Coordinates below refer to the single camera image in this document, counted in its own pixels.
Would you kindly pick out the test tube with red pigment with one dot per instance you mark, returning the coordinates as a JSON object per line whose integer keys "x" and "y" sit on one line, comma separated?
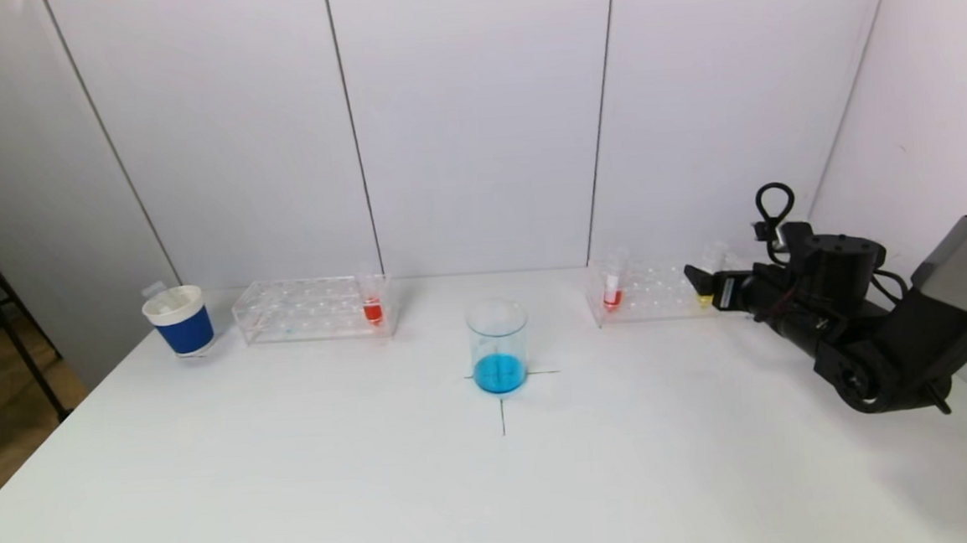
{"x": 372, "y": 310}
{"x": 613, "y": 297}

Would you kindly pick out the test tube with yellow pigment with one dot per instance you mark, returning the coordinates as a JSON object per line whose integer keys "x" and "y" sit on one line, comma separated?
{"x": 714, "y": 257}

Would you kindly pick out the test tube with blue pigment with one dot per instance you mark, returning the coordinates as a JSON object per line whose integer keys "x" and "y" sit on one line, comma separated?
{"x": 168, "y": 306}

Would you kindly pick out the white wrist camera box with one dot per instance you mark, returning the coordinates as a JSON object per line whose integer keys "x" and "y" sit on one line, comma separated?
{"x": 774, "y": 241}

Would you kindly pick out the blue white paper cup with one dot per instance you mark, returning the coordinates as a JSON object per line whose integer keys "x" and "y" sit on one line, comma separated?
{"x": 187, "y": 327}

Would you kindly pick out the clear glass beaker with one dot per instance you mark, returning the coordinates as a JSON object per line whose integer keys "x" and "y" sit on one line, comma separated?
{"x": 500, "y": 371}

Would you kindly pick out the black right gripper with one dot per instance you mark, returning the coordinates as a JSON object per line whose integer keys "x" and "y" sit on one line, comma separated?
{"x": 726, "y": 292}

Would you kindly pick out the clear acrylic test tube rack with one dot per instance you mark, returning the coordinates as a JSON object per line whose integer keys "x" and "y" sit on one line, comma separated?
{"x": 310, "y": 311}
{"x": 661, "y": 290}

